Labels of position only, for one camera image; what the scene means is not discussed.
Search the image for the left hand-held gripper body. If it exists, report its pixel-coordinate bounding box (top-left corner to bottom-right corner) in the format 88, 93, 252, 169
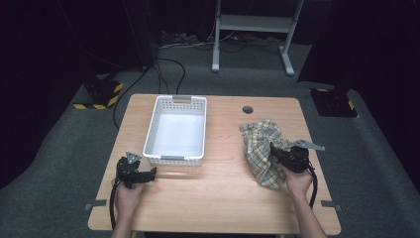
115, 151, 147, 189

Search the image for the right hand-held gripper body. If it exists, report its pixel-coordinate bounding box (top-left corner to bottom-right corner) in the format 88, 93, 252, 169
280, 138, 327, 175

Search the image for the plaid cloth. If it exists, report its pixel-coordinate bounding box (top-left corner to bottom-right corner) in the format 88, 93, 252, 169
239, 118, 294, 190

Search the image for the white plastic basket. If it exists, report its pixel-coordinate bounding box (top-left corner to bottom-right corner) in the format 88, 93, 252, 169
142, 94, 208, 167

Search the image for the person's right hand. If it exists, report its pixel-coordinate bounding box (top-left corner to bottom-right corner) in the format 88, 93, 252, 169
278, 165, 315, 200

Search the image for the person's left hand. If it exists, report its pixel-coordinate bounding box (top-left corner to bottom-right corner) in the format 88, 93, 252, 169
113, 178, 147, 216

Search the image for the black yellow striped stand base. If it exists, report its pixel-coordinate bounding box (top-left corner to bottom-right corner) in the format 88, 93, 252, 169
309, 86, 360, 119
72, 72, 125, 111

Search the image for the white metal stand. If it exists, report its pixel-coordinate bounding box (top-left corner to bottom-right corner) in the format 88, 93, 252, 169
211, 0, 305, 77

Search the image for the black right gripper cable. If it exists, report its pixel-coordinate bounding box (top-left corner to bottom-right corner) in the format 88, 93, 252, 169
306, 164, 319, 210

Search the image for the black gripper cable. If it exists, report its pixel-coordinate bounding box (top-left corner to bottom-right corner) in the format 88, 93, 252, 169
109, 179, 122, 232
306, 164, 319, 210

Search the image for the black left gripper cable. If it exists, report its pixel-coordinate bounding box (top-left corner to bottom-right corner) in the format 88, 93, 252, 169
109, 179, 122, 232

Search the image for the grey table bracket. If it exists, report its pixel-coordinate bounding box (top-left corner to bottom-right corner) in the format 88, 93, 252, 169
84, 198, 108, 212
320, 199, 344, 212

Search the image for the long black floor cable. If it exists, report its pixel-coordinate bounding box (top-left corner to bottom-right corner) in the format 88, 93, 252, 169
112, 65, 151, 131

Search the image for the looped black floor cable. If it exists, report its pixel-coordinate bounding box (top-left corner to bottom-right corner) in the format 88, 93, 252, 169
154, 58, 187, 95

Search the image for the tangle of cables and power strip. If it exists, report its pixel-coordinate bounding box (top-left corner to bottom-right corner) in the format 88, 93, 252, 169
157, 29, 285, 55

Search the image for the black upright post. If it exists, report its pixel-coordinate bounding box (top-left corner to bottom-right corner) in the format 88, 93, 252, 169
122, 0, 157, 72

